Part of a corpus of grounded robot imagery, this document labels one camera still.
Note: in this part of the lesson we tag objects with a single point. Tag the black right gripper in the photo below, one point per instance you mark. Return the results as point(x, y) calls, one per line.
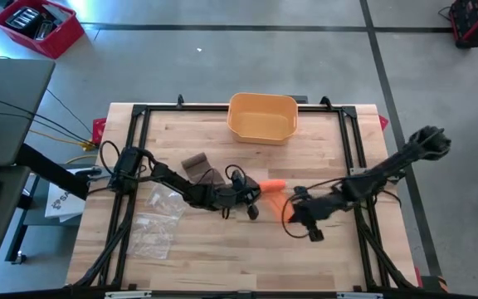
point(320, 207)

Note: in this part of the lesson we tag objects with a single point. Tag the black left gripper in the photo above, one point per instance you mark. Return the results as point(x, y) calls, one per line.
point(230, 195)

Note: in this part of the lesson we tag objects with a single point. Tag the orange elastic bandage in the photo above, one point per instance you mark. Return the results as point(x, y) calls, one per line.
point(274, 185)

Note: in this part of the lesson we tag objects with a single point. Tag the brown elastic bandage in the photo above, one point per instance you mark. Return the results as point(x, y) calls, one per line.
point(195, 161)

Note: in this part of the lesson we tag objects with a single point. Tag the clear plastic zip bag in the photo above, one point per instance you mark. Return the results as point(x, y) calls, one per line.
point(166, 201)
point(152, 236)

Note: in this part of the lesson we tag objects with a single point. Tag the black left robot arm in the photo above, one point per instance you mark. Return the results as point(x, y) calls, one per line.
point(172, 178)

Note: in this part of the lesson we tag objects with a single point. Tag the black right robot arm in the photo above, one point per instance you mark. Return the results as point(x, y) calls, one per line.
point(392, 164)

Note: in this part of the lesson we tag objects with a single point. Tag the yellow plastic bin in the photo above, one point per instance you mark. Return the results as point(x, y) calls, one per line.
point(261, 120)

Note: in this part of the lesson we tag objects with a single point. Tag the red tag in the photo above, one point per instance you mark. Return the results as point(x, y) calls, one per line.
point(99, 126)
point(383, 122)

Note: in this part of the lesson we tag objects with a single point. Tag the orange and black caster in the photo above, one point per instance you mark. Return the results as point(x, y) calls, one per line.
point(441, 284)

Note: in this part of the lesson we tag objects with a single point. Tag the white sheet with logo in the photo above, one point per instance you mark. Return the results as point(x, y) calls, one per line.
point(62, 203)

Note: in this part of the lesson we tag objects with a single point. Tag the black desk support beam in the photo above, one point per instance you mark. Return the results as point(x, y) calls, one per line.
point(48, 168)

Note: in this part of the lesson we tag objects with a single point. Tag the red plastic crate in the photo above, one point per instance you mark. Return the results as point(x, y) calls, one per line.
point(62, 37)

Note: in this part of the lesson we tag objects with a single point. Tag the red and black tool case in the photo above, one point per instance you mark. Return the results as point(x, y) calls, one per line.
point(477, 21)

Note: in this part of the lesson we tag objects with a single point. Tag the black and silver device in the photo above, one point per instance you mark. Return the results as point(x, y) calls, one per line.
point(44, 30)

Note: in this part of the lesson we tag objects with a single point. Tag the black device with white stripes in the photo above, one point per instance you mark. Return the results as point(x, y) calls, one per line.
point(22, 17)

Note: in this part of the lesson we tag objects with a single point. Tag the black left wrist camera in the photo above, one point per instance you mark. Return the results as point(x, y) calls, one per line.
point(253, 212)

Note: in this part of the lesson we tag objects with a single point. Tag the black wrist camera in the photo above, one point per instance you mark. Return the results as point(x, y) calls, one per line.
point(253, 212)
point(315, 235)

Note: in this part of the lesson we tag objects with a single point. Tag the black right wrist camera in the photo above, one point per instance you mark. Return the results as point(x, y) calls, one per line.
point(315, 235)

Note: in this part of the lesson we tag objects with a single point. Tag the silver corner bracket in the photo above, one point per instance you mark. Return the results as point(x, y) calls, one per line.
point(357, 171)

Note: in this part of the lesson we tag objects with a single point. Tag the white table bracket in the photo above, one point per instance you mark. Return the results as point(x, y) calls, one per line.
point(127, 295)
point(359, 296)

